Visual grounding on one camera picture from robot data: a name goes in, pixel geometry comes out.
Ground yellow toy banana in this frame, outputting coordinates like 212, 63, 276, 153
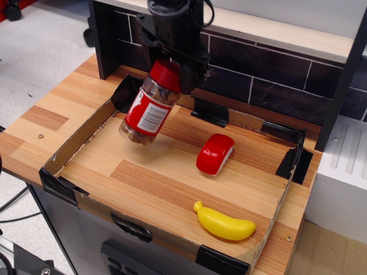
193, 201, 256, 241

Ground cardboard fence with black tape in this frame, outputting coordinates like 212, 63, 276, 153
40, 76, 313, 274

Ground black shelf with brick backsplash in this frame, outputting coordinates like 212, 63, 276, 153
88, 1, 366, 151

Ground red and white toy sushi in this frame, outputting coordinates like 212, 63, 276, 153
196, 133, 235, 176

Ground red-lidded spice bottle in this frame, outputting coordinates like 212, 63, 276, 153
119, 59, 182, 146

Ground black floor cables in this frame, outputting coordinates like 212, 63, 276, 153
0, 186, 42, 224

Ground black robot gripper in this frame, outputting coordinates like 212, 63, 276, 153
136, 8, 211, 95

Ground black chair caster wheel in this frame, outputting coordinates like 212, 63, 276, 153
83, 17, 95, 48

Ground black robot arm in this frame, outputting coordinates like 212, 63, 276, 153
136, 1, 214, 95

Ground black metal bracket with bolt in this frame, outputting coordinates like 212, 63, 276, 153
1, 243, 63, 275

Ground white aluminium rail block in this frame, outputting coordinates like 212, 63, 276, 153
305, 116, 366, 243

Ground grey cabinet with black panel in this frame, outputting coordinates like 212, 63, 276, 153
32, 187, 206, 274

